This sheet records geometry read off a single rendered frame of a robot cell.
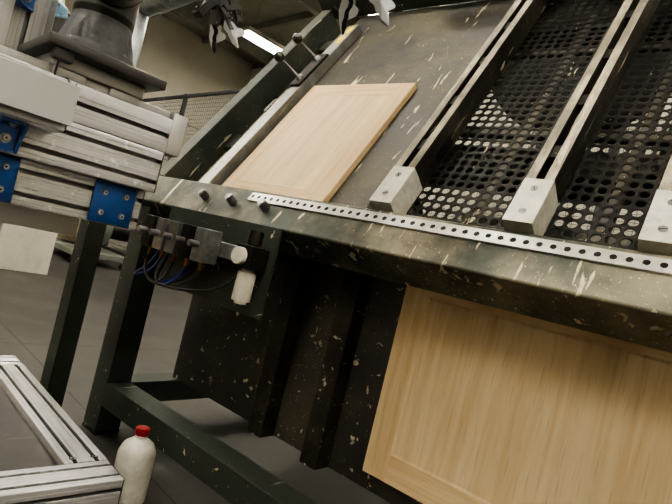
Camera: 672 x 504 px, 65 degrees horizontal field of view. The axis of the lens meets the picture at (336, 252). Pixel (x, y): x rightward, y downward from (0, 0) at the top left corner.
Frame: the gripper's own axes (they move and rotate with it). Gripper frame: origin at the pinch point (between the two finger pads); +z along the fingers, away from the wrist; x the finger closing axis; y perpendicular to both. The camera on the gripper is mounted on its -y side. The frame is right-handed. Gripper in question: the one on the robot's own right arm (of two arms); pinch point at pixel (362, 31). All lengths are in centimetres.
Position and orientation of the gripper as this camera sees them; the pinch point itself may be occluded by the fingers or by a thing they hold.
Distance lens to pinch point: 137.4
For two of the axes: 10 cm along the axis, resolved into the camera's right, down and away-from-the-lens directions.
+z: 1.1, 9.4, 3.2
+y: 7.2, -2.9, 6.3
